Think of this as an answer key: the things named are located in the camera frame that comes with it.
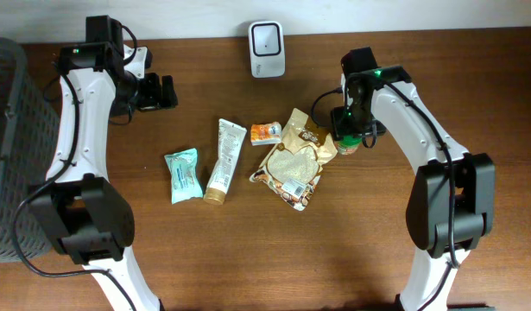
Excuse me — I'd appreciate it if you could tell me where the white cream tube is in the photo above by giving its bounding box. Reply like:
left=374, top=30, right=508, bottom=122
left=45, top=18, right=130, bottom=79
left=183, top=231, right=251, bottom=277
left=204, top=118, right=247, bottom=205

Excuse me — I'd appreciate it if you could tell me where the green round item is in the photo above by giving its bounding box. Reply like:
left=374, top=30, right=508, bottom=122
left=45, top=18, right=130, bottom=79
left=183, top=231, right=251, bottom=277
left=335, top=136, right=362, bottom=156

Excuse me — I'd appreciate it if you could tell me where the small orange white box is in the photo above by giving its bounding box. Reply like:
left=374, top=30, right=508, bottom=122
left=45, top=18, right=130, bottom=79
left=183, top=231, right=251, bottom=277
left=250, top=122, right=281, bottom=146

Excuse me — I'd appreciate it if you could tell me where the grey plastic mesh basket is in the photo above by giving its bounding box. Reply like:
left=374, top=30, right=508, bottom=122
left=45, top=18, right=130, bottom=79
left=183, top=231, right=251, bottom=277
left=0, top=38, right=60, bottom=263

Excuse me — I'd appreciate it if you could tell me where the beige brown snack bag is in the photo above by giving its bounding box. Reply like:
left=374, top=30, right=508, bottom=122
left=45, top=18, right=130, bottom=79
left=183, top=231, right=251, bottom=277
left=250, top=109, right=338, bottom=212

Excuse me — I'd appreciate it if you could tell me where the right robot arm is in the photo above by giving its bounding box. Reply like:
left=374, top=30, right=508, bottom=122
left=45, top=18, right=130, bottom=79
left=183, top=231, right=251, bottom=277
left=331, top=48, right=496, bottom=310

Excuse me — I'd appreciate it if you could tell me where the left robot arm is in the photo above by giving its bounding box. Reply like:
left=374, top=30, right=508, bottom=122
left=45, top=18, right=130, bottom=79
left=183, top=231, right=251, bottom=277
left=28, top=16, right=178, bottom=310

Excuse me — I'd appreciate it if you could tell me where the white barcode scanner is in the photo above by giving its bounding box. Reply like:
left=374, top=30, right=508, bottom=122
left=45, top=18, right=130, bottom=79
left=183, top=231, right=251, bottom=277
left=248, top=21, right=286, bottom=79

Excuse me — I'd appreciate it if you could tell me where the teal wipes packet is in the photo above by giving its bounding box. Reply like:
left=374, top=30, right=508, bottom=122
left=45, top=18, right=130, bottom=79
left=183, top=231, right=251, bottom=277
left=164, top=148, right=203, bottom=204

